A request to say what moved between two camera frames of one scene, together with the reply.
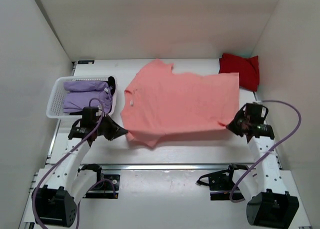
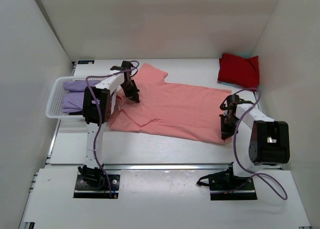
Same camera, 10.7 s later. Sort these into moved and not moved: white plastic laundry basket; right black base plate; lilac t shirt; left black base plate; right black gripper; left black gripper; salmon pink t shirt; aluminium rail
Moved: salmon pink t shirt; right black gripper; left black gripper
Not moved: aluminium rail; right black base plate; white plastic laundry basket; left black base plate; lilac t shirt
